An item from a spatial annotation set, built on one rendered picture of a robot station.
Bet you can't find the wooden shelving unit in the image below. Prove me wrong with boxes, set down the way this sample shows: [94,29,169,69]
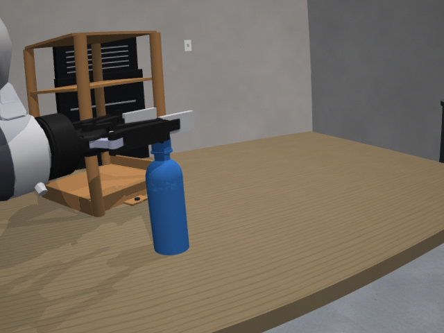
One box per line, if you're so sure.
[23,31,166,217]

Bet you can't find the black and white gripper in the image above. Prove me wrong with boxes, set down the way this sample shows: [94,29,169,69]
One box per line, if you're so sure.
[35,108,194,180]

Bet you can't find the blue bottle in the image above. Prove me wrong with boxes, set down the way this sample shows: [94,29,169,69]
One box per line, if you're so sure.
[145,137,189,255]

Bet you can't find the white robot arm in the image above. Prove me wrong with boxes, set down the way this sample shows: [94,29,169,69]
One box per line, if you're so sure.
[0,18,51,201]

